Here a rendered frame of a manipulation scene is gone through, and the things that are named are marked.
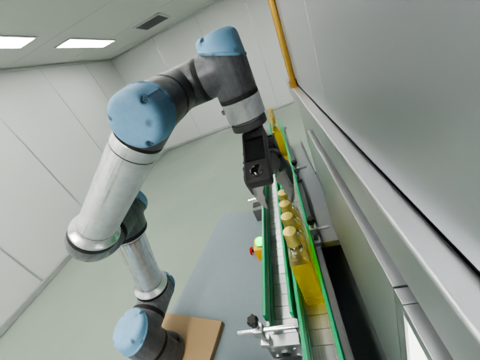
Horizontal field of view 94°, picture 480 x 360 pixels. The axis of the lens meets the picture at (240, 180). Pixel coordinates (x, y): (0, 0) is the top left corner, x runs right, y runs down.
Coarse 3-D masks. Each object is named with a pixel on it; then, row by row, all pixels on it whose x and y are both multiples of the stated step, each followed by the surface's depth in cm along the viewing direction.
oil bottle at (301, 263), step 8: (304, 248) 58; (296, 256) 57; (304, 256) 56; (296, 264) 57; (304, 264) 57; (312, 264) 58; (296, 272) 59; (304, 272) 59; (312, 272) 58; (296, 280) 61; (304, 280) 60; (312, 280) 60; (304, 288) 62; (312, 288) 62; (320, 288) 62; (304, 296) 64; (312, 296) 64; (320, 296) 63; (312, 304) 66
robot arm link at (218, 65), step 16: (224, 32) 34; (208, 48) 35; (224, 48) 35; (240, 48) 36; (208, 64) 36; (224, 64) 36; (240, 64) 37; (208, 80) 37; (224, 80) 37; (240, 80) 37; (224, 96) 39; (240, 96) 38
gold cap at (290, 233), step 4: (288, 228) 56; (292, 228) 56; (284, 232) 55; (288, 232) 55; (292, 232) 54; (296, 232) 55; (284, 236) 55; (288, 236) 54; (292, 236) 54; (296, 236) 55; (288, 240) 55; (292, 240) 55; (296, 240) 55; (288, 244) 56; (292, 244) 55; (296, 244) 55; (292, 248) 56
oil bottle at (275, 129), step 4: (272, 116) 143; (272, 120) 143; (272, 124) 145; (272, 128) 147; (276, 128) 145; (272, 132) 146; (276, 132) 146; (280, 132) 146; (276, 136) 148; (280, 136) 147; (276, 140) 149; (280, 140) 149; (280, 144) 150; (284, 144) 150; (280, 148) 152; (284, 148) 151; (284, 152) 153
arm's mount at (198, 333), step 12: (168, 324) 92; (180, 324) 89; (192, 324) 87; (204, 324) 85; (216, 324) 84; (192, 336) 84; (204, 336) 82; (216, 336) 80; (192, 348) 80; (204, 348) 78; (216, 348) 79
